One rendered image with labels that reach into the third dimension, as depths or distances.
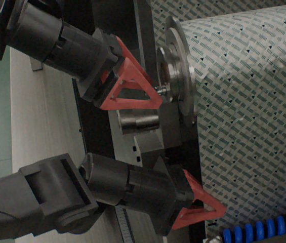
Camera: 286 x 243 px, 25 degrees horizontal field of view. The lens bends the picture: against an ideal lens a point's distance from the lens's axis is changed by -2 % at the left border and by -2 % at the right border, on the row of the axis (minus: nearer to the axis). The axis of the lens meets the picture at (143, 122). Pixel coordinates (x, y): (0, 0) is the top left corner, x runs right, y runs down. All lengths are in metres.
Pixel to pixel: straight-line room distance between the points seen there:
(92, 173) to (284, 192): 0.28
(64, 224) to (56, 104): 0.89
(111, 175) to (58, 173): 0.07
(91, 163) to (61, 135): 0.68
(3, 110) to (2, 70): 0.63
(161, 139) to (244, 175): 0.13
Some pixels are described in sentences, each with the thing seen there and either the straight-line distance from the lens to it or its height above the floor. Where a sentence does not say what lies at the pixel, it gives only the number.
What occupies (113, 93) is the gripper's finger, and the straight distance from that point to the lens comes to 0.78.
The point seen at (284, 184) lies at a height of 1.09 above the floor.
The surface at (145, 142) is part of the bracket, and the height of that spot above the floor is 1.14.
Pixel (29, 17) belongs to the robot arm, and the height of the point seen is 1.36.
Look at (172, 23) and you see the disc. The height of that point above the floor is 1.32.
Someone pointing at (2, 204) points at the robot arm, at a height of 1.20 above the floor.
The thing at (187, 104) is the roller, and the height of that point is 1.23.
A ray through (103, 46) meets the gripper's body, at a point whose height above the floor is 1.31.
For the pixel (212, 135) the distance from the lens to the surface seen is 0.81.
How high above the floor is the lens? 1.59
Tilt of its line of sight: 28 degrees down
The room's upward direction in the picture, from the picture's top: 7 degrees counter-clockwise
